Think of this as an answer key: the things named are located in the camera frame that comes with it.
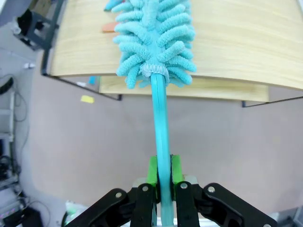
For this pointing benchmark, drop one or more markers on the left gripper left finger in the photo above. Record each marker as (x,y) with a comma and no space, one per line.
(144,203)

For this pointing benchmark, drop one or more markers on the teal paper scrap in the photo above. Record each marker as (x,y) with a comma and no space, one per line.
(92,80)

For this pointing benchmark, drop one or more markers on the small white floor object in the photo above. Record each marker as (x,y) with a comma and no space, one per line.
(29,66)

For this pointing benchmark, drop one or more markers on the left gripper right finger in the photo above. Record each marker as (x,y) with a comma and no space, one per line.
(184,203)

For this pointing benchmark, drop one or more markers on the black metal frame object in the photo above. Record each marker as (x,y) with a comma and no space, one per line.
(35,30)

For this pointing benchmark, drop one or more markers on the cluttered electronics rack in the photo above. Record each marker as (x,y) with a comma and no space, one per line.
(9,165)

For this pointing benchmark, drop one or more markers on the teal chenille duster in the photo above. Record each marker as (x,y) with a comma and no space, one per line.
(162,118)

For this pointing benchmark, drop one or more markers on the two-tier wood and black shelf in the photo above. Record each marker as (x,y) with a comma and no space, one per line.
(236,47)

